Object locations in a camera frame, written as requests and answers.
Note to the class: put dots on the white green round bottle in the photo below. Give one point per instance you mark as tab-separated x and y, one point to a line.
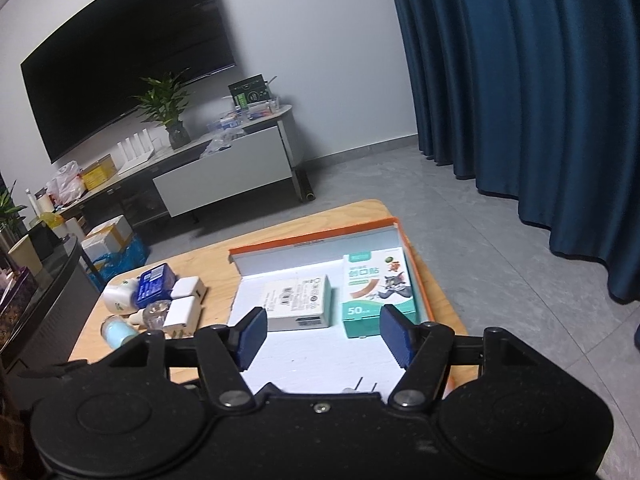
121	299

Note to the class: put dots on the blue rectangular tin box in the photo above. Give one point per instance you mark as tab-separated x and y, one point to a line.
155	284

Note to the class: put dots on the light blue toothpick holder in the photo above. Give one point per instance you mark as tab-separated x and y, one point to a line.
116	331

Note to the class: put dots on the orange-edged white cardboard tray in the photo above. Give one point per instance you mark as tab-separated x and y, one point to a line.
323	360

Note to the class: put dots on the blue plastic bag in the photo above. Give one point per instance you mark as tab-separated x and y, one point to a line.
130	258

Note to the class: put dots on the white and black TV cabinet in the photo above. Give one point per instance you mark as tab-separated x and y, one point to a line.
174	182

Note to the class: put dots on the yellow cardboard box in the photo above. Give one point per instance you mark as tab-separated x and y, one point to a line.
98	172

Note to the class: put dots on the white charger cube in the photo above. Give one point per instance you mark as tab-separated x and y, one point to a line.
189	286
182	317

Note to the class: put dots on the white yellow cardboard boxes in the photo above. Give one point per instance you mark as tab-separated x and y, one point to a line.
109	237

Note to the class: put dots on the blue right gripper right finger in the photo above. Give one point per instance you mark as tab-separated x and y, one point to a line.
399	335

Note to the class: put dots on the white product box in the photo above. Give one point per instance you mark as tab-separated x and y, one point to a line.
298	303

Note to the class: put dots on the white router with antennas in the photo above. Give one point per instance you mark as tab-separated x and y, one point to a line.
138	149

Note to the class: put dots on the potted green plant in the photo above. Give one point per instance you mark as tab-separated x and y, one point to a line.
11	219
162	102

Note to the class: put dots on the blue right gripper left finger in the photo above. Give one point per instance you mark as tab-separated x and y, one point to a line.
246	337

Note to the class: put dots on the black glass side table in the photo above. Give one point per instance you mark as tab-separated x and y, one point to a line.
68	287

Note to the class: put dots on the dark blue curtain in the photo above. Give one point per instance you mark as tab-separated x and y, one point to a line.
537	100

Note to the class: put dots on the white plastic bag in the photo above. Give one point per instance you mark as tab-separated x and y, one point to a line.
67	185

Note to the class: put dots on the green black display box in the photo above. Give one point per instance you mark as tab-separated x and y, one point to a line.
249	91

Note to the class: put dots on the clear bottle white cap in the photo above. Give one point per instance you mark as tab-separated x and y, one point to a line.
152	317

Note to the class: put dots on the clear plastic packets on cabinet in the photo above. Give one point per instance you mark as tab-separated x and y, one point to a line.
232	125

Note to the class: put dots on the large black television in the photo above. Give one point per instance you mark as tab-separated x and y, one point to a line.
89	72

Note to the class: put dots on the teal cartoon bandage box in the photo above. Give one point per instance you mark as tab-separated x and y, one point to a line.
372	280

